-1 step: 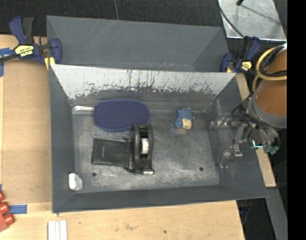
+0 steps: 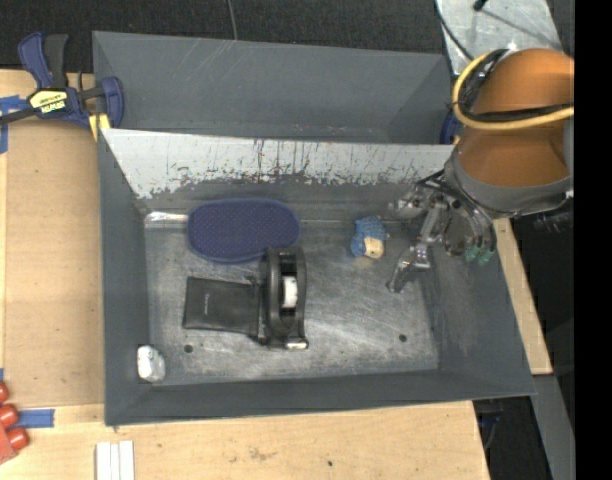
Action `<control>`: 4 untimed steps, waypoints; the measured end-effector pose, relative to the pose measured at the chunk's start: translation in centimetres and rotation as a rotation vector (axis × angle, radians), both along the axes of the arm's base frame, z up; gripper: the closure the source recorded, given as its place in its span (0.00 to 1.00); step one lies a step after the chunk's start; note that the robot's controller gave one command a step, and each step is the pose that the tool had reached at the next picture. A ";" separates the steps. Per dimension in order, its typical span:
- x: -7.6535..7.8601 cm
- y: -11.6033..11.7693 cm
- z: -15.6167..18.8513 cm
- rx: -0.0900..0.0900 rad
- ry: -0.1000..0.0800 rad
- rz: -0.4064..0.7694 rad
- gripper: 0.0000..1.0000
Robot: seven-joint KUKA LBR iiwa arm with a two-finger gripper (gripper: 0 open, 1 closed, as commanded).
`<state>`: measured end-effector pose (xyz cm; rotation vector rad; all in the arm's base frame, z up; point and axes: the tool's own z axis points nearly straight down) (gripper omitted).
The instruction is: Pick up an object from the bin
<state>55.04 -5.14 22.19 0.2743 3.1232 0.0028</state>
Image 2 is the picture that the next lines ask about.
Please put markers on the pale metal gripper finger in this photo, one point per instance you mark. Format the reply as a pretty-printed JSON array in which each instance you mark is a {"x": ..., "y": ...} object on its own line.
[
  {"x": 403, "y": 263},
  {"x": 417, "y": 265}
]

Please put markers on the blue toy hedgehog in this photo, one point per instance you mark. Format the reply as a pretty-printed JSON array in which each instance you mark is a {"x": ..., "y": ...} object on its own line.
[{"x": 367, "y": 238}]

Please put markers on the grey metal bin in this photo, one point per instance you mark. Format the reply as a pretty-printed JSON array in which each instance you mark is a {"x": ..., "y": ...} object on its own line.
[{"x": 356, "y": 313}]

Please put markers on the black tape dispenser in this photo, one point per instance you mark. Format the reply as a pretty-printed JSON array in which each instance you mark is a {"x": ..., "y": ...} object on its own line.
[{"x": 278, "y": 313}]

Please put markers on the blue dotted oval pad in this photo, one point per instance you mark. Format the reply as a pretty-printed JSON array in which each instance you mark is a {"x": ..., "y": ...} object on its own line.
[{"x": 241, "y": 228}]

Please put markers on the black flat pouch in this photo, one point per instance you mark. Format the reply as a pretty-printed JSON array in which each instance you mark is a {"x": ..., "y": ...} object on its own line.
[{"x": 218, "y": 305}]

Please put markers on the small white lump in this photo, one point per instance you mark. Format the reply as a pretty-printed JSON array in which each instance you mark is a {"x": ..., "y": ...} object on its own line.
[{"x": 150, "y": 364}]

